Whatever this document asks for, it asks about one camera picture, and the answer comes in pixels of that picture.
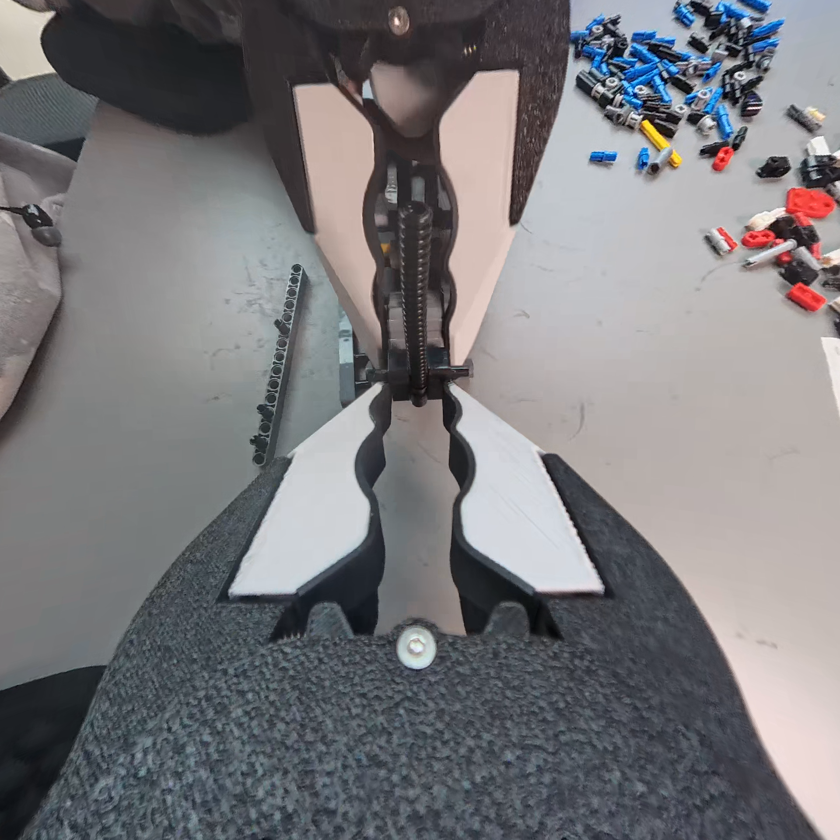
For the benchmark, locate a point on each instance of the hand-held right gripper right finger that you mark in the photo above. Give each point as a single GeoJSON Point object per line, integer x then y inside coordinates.
{"type": "Point", "coordinates": [525, 525]}

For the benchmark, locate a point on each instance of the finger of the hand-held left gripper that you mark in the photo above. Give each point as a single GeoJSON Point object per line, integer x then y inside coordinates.
{"type": "Point", "coordinates": [334, 197]}
{"type": "Point", "coordinates": [485, 197]}

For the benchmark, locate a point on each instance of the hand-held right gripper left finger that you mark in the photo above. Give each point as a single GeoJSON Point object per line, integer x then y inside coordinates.
{"type": "Point", "coordinates": [315, 525]}

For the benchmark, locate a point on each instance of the toy truck chassis assembly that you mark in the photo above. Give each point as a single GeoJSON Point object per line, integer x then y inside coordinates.
{"type": "Point", "coordinates": [415, 295]}

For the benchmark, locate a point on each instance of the long grey beam with pins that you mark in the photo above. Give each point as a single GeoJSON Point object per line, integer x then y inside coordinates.
{"type": "Point", "coordinates": [282, 367]}

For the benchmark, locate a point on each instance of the long grey perforated beam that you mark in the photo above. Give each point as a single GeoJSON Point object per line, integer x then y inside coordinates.
{"type": "Point", "coordinates": [346, 361]}

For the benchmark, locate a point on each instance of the blue connector pin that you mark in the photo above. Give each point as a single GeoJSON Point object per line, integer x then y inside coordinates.
{"type": "Point", "coordinates": [602, 156]}
{"type": "Point", "coordinates": [642, 159]}

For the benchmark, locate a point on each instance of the pile of blue black pins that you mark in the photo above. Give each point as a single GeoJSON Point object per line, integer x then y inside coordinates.
{"type": "Point", "coordinates": [656, 65]}

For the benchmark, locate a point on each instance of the yellow axle rod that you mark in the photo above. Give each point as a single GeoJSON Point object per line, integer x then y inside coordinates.
{"type": "Point", "coordinates": [659, 141]}

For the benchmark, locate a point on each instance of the black tan connector piece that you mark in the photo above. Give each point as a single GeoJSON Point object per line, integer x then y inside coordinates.
{"type": "Point", "coordinates": [806, 117]}

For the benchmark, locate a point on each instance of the pile of toy brick pieces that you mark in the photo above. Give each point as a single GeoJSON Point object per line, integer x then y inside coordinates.
{"type": "Point", "coordinates": [800, 216]}

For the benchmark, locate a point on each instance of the white sticker sheet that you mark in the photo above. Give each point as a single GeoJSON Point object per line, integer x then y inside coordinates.
{"type": "Point", "coordinates": [833, 374]}

